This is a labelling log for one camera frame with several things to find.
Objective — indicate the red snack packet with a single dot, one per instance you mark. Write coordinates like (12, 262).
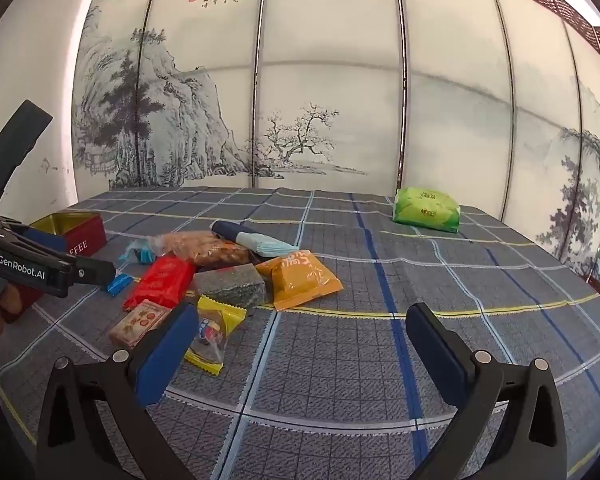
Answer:
(160, 280)

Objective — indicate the dark sesame block packet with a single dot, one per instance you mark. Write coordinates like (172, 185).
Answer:
(232, 285)

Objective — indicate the blue candy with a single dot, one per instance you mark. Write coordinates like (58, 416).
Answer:
(119, 284)
(137, 252)

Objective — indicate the yellow candy packet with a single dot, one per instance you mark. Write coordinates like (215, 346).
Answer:
(215, 332)

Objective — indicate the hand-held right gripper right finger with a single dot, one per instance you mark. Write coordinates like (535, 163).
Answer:
(437, 355)

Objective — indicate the landscape painted folding screen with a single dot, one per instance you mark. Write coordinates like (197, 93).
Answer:
(330, 85)

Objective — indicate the navy and pale blue packet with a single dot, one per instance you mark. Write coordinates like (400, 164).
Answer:
(250, 240)

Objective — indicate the red tin box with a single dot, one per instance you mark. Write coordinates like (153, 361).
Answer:
(82, 240)

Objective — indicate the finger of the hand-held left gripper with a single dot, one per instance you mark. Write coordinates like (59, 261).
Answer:
(45, 240)
(94, 271)

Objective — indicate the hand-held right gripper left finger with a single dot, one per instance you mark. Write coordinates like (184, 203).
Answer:
(166, 355)

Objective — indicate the pink cake packet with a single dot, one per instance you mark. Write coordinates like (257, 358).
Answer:
(135, 322)

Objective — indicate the orange snack packet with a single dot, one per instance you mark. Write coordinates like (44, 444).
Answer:
(300, 280)

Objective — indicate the green snack packet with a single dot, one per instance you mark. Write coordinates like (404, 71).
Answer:
(425, 210)

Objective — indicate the clear packet of peach snacks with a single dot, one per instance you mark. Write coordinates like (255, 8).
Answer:
(180, 242)

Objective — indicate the blue plaid tablecloth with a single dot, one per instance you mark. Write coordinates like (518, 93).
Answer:
(360, 340)

